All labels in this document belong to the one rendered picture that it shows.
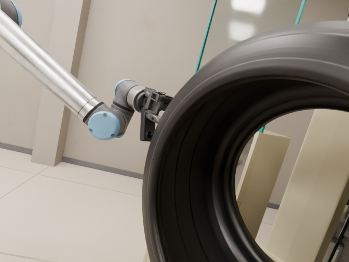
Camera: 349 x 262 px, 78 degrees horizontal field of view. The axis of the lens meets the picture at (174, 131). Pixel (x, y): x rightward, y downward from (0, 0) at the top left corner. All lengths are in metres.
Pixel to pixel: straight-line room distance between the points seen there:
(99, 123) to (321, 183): 0.65
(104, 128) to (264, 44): 0.50
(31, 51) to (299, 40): 0.69
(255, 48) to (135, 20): 2.96
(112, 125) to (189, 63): 2.56
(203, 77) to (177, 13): 2.91
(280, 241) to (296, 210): 0.11
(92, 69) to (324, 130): 2.94
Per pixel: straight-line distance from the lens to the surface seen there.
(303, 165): 0.73
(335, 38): 0.33
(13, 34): 0.83
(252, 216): 1.42
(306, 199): 0.74
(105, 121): 0.69
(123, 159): 3.32
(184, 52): 3.18
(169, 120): 0.45
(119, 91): 0.83
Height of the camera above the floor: 1.34
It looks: 9 degrees down
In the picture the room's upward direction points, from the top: 15 degrees clockwise
